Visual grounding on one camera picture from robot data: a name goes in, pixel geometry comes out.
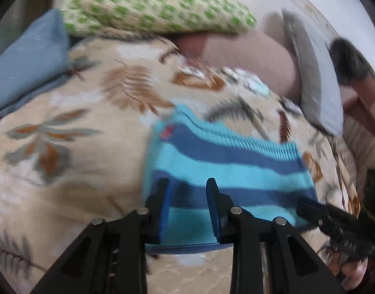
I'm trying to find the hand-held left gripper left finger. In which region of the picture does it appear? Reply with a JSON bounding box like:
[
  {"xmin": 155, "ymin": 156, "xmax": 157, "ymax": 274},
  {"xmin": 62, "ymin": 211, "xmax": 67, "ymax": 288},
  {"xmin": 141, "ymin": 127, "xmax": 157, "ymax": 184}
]
[{"xmin": 30, "ymin": 178, "xmax": 171, "ymax": 294}]

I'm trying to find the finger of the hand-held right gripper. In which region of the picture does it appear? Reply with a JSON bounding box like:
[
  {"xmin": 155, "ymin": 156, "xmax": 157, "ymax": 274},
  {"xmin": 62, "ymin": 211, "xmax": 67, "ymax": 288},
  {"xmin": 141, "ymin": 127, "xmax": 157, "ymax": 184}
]
[{"xmin": 296, "ymin": 196, "xmax": 364, "ymax": 236}]

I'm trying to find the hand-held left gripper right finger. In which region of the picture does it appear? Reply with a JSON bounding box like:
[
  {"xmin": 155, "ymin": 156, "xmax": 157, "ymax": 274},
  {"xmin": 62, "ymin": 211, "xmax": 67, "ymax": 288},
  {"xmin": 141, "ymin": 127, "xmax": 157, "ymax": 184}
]
[{"xmin": 206, "ymin": 178, "xmax": 347, "ymax": 294}]

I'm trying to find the blue striped knit sweater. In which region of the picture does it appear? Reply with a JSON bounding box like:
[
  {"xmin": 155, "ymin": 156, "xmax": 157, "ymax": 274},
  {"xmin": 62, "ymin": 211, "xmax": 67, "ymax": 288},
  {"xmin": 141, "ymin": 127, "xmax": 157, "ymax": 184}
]
[{"xmin": 141, "ymin": 104, "xmax": 319, "ymax": 255}]

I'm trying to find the person's right hand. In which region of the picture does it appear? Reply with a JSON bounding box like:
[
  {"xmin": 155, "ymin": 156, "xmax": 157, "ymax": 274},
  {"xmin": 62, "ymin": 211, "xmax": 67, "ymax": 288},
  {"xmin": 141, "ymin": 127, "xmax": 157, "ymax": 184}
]
[{"xmin": 330, "ymin": 245, "xmax": 373, "ymax": 286}]

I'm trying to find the striped beige cushion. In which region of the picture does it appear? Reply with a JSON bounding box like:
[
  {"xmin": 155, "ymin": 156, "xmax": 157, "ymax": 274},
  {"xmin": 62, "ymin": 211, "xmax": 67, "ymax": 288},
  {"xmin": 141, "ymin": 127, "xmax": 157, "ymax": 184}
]
[{"xmin": 343, "ymin": 118, "xmax": 375, "ymax": 167}]

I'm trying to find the leaf print beige blanket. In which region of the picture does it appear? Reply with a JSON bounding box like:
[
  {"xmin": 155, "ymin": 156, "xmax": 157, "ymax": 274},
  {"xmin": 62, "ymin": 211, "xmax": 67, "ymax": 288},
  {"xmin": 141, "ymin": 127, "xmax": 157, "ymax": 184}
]
[{"xmin": 0, "ymin": 35, "xmax": 364, "ymax": 294}]

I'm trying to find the small grey sock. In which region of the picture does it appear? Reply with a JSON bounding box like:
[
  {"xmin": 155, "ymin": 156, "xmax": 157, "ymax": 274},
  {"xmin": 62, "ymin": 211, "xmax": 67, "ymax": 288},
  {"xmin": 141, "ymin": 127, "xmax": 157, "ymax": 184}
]
[{"xmin": 279, "ymin": 96, "xmax": 302, "ymax": 113}]

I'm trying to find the pink brown upholstered backrest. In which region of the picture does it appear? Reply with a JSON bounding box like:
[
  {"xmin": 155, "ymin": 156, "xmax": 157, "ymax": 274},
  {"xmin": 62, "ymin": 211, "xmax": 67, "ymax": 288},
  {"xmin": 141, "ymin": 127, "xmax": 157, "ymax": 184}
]
[{"xmin": 340, "ymin": 76, "xmax": 375, "ymax": 123}]

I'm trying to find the grey pillow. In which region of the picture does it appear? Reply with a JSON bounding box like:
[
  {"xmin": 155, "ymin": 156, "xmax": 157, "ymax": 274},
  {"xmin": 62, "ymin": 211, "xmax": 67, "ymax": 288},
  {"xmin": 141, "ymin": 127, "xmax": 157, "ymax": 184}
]
[{"xmin": 281, "ymin": 9, "xmax": 344, "ymax": 137}]

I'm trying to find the white sock with teal cuff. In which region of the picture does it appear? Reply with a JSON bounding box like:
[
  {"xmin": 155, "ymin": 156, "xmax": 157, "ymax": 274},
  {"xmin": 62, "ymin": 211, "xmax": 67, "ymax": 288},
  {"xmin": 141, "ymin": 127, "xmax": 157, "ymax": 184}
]
[{"xmin": 224, "ymin": 67, "xmax": 271, "ymax": 97}]

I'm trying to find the dark fur hat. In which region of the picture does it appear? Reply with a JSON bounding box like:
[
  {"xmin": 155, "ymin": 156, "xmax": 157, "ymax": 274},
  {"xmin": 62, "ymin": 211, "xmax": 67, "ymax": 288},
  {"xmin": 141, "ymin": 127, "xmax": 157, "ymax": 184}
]
[{"xmin": 330, "ymin": 37, "xmax": 375, "ymax": 86}]

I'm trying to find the pink quilted cushion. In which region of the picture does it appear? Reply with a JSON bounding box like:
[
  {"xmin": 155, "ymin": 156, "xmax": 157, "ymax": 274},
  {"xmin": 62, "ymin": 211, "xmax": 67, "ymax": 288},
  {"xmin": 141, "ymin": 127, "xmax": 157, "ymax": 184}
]
[{"xmin": 175, "ymin": 31, "xmax": 301, "ymax": 105}]

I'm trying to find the green patterned pillow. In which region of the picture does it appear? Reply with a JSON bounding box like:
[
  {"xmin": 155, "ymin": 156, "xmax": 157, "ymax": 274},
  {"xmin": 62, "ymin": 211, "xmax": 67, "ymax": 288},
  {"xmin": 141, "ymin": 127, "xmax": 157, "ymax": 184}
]
[{"xmin": 60, "ymin": 0, "xmax": 257, "ymax": 36}]

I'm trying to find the folded light blue cloth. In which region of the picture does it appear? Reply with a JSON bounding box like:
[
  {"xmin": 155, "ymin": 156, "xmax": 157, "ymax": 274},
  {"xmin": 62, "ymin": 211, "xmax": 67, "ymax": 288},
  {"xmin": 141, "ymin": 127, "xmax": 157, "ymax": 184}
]
[{"xmin": 0, "ymin": 9, "xmax": 70, "ymax": 123}]

